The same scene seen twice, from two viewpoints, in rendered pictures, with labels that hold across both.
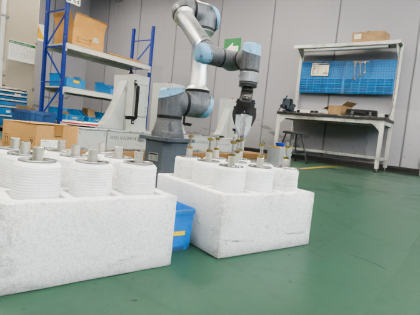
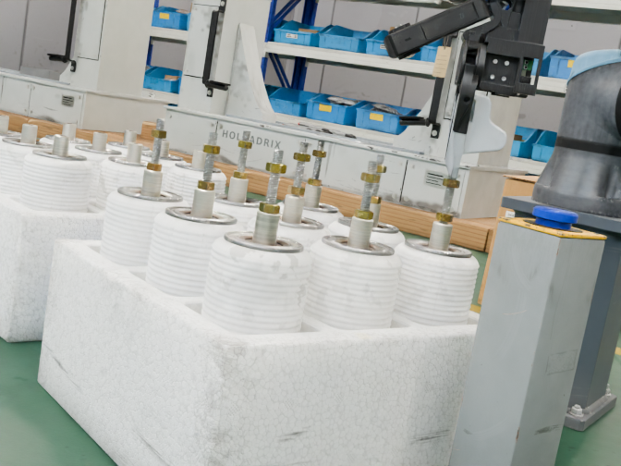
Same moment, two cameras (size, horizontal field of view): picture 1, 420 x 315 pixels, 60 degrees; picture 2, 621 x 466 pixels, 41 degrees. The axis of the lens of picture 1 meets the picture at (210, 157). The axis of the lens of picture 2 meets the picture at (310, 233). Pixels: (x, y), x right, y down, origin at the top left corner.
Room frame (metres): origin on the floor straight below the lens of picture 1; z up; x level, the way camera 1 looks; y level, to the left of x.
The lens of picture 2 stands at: (1.23, -1.03, 0.39)
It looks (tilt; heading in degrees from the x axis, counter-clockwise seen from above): 9 degrees down; 87
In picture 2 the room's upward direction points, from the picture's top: 10 degrees clockwise
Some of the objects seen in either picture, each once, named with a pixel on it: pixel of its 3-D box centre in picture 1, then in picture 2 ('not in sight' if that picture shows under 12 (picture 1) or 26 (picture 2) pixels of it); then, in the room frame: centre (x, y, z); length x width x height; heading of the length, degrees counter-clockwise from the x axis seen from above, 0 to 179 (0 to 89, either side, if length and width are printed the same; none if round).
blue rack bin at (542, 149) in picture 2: not in sight; (569, 150); (3.07, 4.47, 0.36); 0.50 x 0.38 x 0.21; 56
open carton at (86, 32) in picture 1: (79, 34); not in sight; (6.10, 2.36, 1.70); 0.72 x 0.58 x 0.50; 148
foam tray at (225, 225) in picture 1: (230, 207); (268, 357); (1.25, -0.09, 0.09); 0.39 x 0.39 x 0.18; 36
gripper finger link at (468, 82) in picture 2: (250, 115); (467, 91); (1.41, -0.14, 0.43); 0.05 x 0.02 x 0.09; 83
